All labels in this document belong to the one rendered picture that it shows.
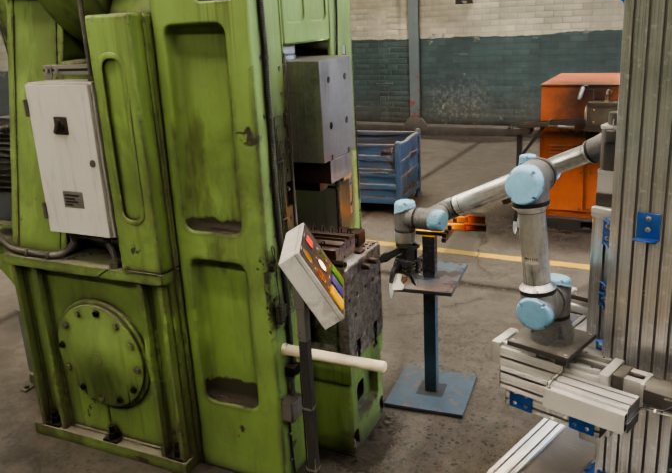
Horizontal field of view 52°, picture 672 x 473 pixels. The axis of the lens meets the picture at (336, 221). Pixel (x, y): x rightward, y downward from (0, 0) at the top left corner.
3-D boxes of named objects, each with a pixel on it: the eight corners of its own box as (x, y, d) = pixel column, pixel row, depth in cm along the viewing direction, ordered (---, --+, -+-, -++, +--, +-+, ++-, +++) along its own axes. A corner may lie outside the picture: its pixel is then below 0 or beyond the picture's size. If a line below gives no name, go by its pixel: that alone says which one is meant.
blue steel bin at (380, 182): (423, 195, 744) (422, 128, 723) (401, 215, 674) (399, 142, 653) (321, 190, 789) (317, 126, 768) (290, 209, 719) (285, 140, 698)
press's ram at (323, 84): (363, 145, 310) (359, 53, 298) (324, 163, 277) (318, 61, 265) (281, 142, 327) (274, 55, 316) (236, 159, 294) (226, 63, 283)
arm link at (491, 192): (558, 146, 228) (438, 195, 259) (546, 152, 220) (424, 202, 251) (572, 178, 228) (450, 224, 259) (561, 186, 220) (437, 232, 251)
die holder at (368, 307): (383, 329, 334) (380, 241, 321) (350, 366, 301) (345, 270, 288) (282, 313, 358) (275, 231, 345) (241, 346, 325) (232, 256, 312)
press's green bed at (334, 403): (385, 415, 347) (382, 329, 334) (355, 458, 315) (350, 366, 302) (288, 394, 371) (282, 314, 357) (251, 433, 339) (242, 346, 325)
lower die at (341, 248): (355, 250, 311) (354, 232, 309) (336, 265, 294) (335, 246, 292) (274, 241, 329) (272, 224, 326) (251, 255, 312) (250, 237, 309)
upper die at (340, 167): (351, 173, 301) (350, 151, 298) (331, 184, 284) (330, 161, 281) (268, 168, 319) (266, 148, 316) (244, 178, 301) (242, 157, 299)
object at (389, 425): (424, 417, 344) (424, 415, 343) (380, 490, 294) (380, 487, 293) (351, 402, 360) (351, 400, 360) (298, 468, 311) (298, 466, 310)
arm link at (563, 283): (575, 307, 241) (577, 271, 237) (563, 322, 231) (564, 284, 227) (541, 301, 248) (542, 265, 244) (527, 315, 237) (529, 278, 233)
